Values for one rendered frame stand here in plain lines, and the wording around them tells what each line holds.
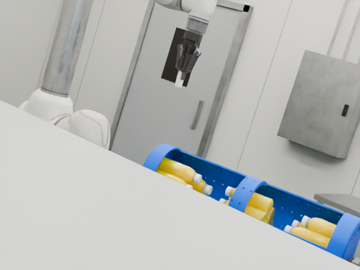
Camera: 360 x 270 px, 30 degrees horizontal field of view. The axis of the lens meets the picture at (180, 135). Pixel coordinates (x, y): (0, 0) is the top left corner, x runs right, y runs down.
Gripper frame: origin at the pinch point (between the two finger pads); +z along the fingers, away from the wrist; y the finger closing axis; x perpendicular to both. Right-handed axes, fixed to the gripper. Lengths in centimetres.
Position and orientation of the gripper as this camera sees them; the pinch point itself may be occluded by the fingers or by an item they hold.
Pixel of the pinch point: (180, 79)
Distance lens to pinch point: 279.8
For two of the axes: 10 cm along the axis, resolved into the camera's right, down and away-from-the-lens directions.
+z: -2.9, 9.5, 1.4
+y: -6.6, -3.0, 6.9
